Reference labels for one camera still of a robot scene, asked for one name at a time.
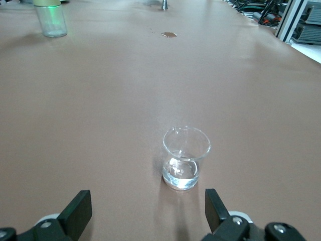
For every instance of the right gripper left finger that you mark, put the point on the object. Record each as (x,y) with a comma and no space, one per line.
(75,216)

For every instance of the glass shaker with green top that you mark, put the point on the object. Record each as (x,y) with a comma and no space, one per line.
(52,25)

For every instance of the steel double jigger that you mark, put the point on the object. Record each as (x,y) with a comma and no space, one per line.
(164,6)

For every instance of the brown table mat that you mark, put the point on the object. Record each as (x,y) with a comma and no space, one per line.
(125,100)

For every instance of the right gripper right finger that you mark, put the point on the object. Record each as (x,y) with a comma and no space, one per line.
(215,211)

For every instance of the aluminium frame post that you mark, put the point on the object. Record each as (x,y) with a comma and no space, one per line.
(288,22)

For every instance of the grey equipment box stack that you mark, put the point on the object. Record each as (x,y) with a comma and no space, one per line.
(311,32)

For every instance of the small clear glass cup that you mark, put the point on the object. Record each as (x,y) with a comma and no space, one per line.
(180,175)

